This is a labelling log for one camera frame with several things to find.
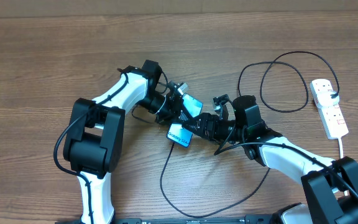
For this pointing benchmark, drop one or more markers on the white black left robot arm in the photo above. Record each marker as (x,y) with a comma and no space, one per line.
(90,146)

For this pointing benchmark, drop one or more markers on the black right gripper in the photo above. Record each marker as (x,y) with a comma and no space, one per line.
(206,119)

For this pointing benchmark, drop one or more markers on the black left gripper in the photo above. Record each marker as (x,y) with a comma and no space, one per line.
(176,107)

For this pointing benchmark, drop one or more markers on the white power strip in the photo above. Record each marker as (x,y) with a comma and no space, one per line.
(332,118)

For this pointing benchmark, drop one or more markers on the Galaxy smartphone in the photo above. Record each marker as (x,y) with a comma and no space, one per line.
(176,132)

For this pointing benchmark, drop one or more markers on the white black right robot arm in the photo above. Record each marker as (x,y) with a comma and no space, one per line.
(330,186)

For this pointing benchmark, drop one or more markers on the white charger adapter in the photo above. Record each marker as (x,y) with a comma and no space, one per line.
(326,99)

